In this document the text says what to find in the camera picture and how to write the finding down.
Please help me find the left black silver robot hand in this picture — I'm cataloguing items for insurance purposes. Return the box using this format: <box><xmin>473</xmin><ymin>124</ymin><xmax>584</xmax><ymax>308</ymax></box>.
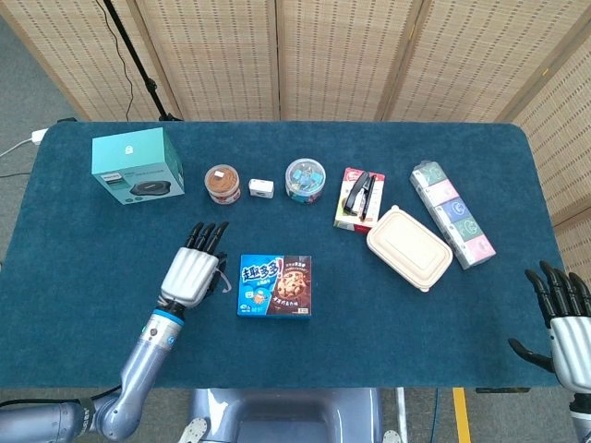
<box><xmin>158</xmin><ymin>221</ymin><xmax>231</xmax><ymax>309</ymax></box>

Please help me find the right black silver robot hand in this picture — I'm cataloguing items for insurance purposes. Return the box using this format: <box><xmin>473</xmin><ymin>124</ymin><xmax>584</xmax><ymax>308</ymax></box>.
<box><xmin>507</xmin><ymin>260</ymin><xmax>591</xmax><ymax>396</ymax></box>

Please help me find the blue brown cookie box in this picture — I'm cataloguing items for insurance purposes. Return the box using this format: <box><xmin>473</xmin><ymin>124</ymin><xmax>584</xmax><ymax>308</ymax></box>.
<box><xmin>236</xmin><ymin>253</ymin><xmax>313</xmax><ymax>318</ymax></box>

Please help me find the small white staple box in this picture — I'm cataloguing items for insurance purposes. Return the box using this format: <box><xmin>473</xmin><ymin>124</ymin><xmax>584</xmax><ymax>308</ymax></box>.
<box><xmin>248</xmin><ymin>178</ymin><xmax>275</xmax><ymax>198</ymax></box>

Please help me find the teal speaker retail box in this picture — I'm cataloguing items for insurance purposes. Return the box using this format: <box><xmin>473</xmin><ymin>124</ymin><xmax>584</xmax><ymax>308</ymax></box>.
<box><xmin>90</xmin><ymin>126</ymin><xmax>187</xmax><ymax>207</ymax></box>

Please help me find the clear jar with brown snack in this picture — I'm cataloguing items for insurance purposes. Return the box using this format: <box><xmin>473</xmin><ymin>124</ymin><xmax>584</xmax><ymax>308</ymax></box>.
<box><xmin>204</xmin><ymin>164</ymin><xmax>242</xmax><ymax>206</ymax></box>

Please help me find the yellow floor tape strip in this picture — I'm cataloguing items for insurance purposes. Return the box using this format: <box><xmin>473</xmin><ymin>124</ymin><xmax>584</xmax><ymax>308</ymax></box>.
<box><xmin>452</xmin><ymin>387</ymin><xmax>472</xmax><ymax>443</ymax></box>

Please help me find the clear jar of binder clips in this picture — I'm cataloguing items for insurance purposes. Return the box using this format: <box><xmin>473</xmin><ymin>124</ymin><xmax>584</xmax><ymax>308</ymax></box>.
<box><xmin>283</xmin><ymin>158</ymin><xmax>327</xmax><ymax>206</ymax></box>

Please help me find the dark blue table mat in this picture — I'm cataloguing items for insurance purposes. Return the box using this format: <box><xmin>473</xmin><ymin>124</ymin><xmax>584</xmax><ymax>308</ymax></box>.
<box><xmin>0</xmin><ymin>120</ymin><xmax>581</xmax><ymax>389</ymax></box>

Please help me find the blue-grey robot torso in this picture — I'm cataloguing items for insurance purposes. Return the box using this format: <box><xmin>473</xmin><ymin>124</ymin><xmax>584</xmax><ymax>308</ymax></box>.
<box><xmin>187</xmin><ymin>387</ymin><xmax>384</xmax><ymax>443</ymax></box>

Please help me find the multicolour tissue pack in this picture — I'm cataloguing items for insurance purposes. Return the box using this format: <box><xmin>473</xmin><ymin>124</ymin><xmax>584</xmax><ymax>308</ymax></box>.
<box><xmin>409</xmin><ymin>160</ymin><xmax>498</xmax><ymax>271</ymax></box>

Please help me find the white table leg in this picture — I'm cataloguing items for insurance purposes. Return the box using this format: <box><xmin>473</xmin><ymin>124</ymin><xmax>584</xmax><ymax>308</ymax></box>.
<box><xmin>395</xmin><ymin>387</ymin><xmax>408</xmax><ymax>443</ymax></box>

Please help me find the black stapler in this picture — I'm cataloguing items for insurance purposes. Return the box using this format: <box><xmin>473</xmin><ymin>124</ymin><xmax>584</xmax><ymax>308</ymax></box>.
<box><xmin>341</xmin><ymin>171</ymin><xmax>376</xmax><ymax>221</ymax></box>

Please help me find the beige lidded lunch container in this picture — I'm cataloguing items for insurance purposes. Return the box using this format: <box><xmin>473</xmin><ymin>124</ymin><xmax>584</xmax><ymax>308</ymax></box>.
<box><xmin>366</xmin><ymin>204</ymin><xmax>454</xmax><ymax>294</ymax></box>

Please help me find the red white stapler package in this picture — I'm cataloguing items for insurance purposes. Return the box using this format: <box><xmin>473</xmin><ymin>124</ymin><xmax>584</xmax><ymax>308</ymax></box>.
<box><xmin>332</xmin><ymin>166</ymin><xmax>387</xmax><ymax>234</ymax></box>

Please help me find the black tripod stand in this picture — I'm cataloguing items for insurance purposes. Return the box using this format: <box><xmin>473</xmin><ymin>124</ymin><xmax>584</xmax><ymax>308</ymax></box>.
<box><xmin>102</xmin><ymin>0</ymin><xmax>184</xmax><ymax>122</ymax></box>

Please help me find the bamboo folding screen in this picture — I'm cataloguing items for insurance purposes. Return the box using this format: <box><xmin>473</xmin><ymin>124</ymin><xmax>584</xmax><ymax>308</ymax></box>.
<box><xmin>0</xmin><ymin>0</ymin><xmax>591</xmax><ymax>282</ymax></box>

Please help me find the blue floor cable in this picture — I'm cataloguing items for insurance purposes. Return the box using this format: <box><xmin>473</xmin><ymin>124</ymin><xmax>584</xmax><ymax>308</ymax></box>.
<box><xmin>430</xmin><ymin>387</ymin><xmax>441</xmax><ymax>443</ymax></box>

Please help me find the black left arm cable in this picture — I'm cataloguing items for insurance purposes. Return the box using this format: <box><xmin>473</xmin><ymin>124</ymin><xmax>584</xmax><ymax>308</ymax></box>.
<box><xmin>0</xmin><ymin>386</ymin><xmax>122</xmax><ymax>410</ymax></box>

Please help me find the white power cable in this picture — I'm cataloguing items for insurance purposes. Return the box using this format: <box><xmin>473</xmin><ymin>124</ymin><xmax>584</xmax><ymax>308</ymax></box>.
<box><xmin>0</xmin><ymin>137</ymin><xmax>34</xmax><ymax>159</ymax></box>

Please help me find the thin black hanging cable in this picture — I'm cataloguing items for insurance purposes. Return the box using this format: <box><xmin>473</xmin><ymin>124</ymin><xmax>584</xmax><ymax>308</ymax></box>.
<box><xmin>94</xmin><ymin>0</ymin><xmax>136</xmax><ymax>120</ymax></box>

